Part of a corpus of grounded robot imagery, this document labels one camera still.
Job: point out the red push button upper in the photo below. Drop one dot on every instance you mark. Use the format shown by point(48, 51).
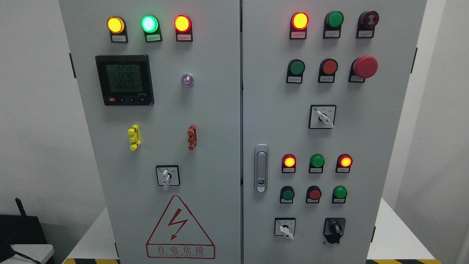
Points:
point(327, 70)

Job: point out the green lit indicator light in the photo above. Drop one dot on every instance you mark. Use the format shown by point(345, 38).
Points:
point(151, 29)

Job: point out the dark red buzzer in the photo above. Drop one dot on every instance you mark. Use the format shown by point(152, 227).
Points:
point(366, 24)

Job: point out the red triangle warning sticker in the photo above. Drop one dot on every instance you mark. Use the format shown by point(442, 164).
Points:
point(178, 235)

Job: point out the white box lower left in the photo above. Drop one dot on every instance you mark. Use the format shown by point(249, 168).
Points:
point(39, 252)

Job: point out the grey left cabinet door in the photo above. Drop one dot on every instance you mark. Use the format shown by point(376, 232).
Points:
point(210, 174)

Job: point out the grey cabinet door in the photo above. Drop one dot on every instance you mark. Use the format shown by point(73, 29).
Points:
point(210, 174)
point(277, 114)

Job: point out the black digital power meter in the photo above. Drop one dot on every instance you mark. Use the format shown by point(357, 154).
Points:
point(125, 80)

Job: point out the red push button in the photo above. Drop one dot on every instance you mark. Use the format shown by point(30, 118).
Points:
point(327, 70)
point(313, 195)

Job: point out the grey right cabinet door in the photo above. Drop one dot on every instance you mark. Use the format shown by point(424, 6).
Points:
point(277, 114)

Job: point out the red lit indicator light left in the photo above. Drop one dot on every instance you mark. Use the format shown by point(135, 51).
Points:
point(183, 28)

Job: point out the white rotary switch bottom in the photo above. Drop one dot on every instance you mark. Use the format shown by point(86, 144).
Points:
point(285, 226)

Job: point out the green push button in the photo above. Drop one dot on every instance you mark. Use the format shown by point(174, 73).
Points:
point(295, 70)
point(339, 195)
point(287, 195)

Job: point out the black selector knob switch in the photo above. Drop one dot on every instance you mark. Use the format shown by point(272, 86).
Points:
point(334, 229)

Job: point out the red lit indicator lower left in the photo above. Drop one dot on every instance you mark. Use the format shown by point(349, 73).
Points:
point(288, 163)

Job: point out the red lit indicator top right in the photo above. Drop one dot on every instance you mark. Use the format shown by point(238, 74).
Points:
point(298, 26)

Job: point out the white rotary switch upper right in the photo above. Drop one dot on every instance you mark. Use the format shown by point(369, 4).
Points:
point(322, 116)

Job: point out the green indicator top right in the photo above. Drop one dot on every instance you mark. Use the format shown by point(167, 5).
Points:
point(332, 24)

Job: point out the red emergency stop button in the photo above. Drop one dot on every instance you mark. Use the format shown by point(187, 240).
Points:
point(362, 68)

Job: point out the silver door handle lock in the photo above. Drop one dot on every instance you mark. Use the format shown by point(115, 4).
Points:
point(261, 157)

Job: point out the green push button lower right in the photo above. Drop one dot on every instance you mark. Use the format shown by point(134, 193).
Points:
point(339, 195)

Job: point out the green push button lower left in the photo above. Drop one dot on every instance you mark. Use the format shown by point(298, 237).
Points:
point(287, 195)

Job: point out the yellow indicator light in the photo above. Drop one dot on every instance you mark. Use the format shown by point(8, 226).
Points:
point(118, 29)

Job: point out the clear small light bulb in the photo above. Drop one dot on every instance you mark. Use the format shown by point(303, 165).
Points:
point(187, 80)

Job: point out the white rotary light switch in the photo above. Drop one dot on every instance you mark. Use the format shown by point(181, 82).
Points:
point(168, 176)

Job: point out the red lit indicator lower right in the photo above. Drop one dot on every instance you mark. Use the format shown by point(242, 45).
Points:
point(344, 163)

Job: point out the green indicator lower middle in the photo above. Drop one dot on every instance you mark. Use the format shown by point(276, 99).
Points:
point(316, 164)

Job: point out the black device with antenna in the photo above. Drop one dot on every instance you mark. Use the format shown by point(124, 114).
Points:
point(19, 229)

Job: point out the red push button lower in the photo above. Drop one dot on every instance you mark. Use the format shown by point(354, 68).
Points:
point(313, 195)

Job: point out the green push button upper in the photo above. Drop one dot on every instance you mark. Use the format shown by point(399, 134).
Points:
point(295, 70)

